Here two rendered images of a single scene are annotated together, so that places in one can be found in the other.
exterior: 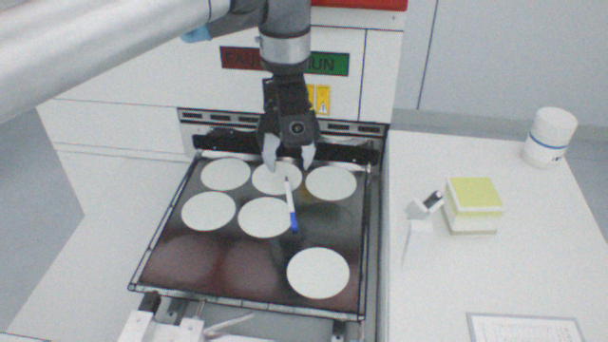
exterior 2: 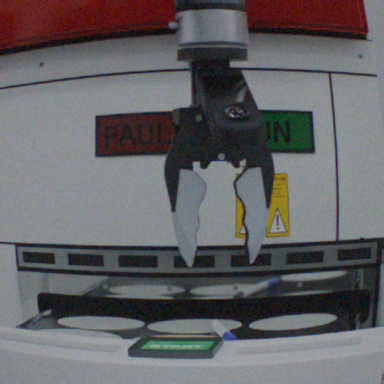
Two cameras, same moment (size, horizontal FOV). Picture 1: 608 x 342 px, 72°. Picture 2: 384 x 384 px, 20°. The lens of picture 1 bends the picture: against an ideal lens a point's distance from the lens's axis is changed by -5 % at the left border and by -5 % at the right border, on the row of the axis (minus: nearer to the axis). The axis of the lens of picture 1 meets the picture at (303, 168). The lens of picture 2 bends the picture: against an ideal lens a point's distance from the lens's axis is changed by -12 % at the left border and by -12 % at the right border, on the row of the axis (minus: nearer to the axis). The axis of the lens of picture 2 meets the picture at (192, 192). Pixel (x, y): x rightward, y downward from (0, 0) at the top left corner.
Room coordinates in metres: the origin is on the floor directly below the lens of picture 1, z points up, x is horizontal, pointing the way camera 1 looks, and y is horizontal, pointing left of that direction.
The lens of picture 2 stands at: (-0.57, 0.04, 1.10)
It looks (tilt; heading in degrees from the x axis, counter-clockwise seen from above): 3 degrees down; 1
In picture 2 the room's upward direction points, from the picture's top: 1 degrees counter-clockwise
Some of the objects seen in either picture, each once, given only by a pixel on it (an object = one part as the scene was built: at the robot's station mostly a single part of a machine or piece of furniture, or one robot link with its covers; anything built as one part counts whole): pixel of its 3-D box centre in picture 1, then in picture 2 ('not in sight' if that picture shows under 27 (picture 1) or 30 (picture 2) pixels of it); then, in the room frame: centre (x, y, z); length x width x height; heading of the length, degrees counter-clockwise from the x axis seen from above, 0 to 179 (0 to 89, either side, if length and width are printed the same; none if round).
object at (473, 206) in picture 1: (470, 206); not in sight; (0.47, -0.26, 1.00); 0.07 x 0.07 x 0.07; 1
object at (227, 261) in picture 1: (265, 217); (178, 344); (0.55, 0.07, 0.90); 0.34 x 0.34 x 0.01; 82
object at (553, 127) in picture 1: (548, 138); not in sight; (0.64, -0.46, 1.01); 0.07 x 0.07 x 0.10
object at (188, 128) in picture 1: (278, 147); (195, 316); (0.76, 0.05, 0.89); 0.44 x 0.02 x 0.10; 82
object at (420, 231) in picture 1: (419, 225); not in sight; (0.41, -0.16, 1.03); 0.06 x 0.04 x 0.13; 172
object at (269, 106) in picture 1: (285, 88); (213, 105); (0.61, 0.03, 1.13); 0.09 x 0.08 x 0.12; 8
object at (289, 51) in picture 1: (282, 43); (208, 31); (0.60, 0.03, 1.21); 0.08 x 0.08 x 0.05
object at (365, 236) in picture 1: (366, 229); (353, 335); (0.52, -0.11, 0.90); 0.37 x 0.01 x 0.01; 172
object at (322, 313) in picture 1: (241, 303); not in sight; (0.37, 0.09, 0.90); 0.38 x 0.01 x 0.01; 82
